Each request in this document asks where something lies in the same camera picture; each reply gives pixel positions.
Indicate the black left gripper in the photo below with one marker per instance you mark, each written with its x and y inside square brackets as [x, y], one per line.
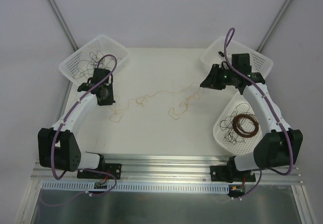
[106, 99]

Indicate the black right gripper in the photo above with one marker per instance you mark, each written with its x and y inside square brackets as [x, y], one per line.
[215, 76]

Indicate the dark cable pulled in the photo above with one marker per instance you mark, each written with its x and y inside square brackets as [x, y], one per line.
[85, 68]

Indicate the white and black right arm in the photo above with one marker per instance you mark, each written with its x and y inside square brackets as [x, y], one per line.
[278, 149]

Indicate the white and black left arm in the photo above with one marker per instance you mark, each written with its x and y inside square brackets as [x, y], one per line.
[57, 146]

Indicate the white basket far right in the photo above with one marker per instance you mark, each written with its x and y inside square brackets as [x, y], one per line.
[258, 62]

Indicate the white basket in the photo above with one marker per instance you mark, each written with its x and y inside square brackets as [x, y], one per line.
[237, 130]
[258, 62]
[103, 43]

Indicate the white basket far left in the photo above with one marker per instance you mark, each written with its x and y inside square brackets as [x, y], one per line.
[103, 43]

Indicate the white basket near right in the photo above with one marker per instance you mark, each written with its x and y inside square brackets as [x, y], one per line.
[237, 130]

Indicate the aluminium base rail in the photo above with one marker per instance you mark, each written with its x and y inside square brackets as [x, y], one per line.
[173, 169]

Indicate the white slotted cable duct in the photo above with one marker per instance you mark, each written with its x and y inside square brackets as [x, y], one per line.
[136, 187]

